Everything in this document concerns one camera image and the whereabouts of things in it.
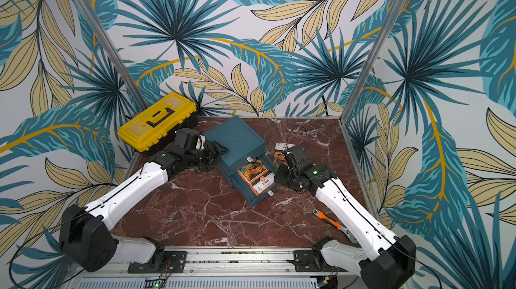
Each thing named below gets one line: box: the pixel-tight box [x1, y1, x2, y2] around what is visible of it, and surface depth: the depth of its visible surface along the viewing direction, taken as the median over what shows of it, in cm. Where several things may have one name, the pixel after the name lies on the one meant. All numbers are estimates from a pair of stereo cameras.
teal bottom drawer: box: [233, 184, 277, 205], surface depth 85 cm
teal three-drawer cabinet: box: [202, 115, 279, 208], surface depth 87 cm
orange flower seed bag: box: [273, 142, 297, 168], surface depth 105 cm
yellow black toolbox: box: [117, 92, 198, 153], surface depth 96 cm
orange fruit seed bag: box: [236, 158, 277, 197], surface depth 88 cm
